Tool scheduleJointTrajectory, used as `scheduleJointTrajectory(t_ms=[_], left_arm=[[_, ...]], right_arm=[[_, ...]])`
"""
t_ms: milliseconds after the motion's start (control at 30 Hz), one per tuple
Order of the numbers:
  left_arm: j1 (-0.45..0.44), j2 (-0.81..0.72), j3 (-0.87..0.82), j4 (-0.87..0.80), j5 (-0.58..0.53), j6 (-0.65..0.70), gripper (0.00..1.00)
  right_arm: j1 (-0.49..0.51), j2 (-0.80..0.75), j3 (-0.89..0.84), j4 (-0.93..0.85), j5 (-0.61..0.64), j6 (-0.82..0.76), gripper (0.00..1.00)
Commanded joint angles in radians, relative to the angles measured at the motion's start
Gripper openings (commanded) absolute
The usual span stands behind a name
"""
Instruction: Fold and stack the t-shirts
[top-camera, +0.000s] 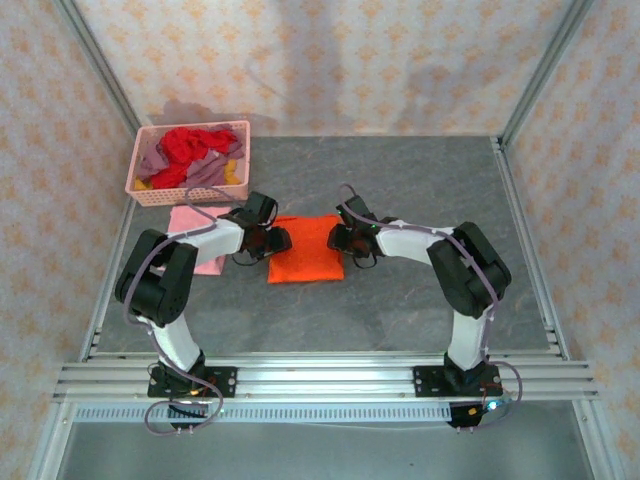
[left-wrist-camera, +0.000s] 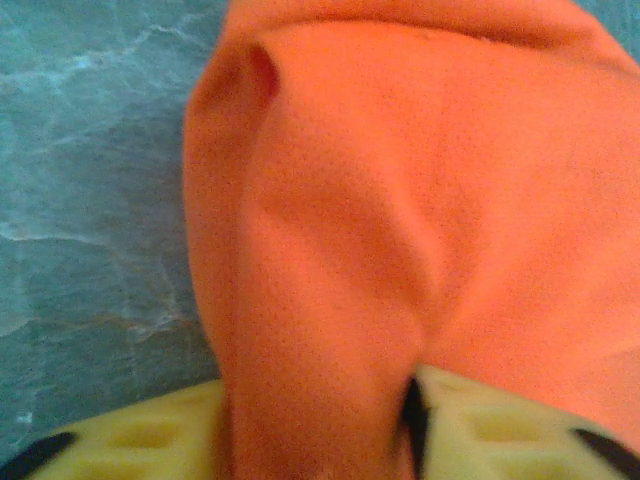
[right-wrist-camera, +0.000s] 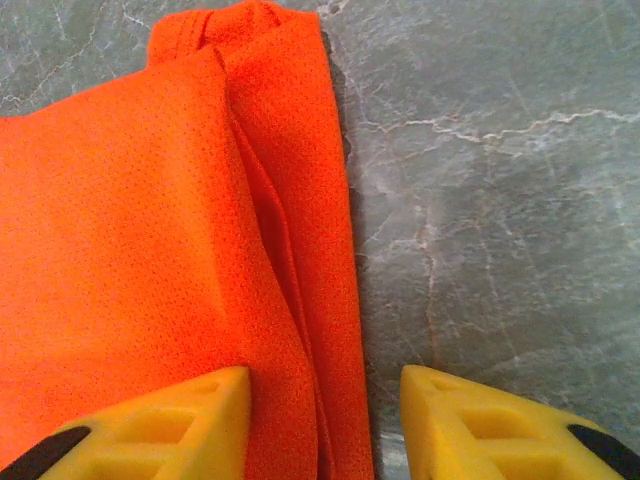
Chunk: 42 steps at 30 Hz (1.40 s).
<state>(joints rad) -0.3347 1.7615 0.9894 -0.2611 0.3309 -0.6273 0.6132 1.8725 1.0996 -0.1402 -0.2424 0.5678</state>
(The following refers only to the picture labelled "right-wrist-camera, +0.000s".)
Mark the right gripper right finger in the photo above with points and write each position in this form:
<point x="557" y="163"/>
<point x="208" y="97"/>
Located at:
<point x="500" y="440"/>

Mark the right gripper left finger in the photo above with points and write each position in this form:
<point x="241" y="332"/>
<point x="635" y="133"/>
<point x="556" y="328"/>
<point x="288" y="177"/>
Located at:
<point x="150" y="440"/>

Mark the orange t-shirt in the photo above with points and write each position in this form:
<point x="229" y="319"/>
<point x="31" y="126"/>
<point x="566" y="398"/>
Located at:
<point x="150" y="225"/>

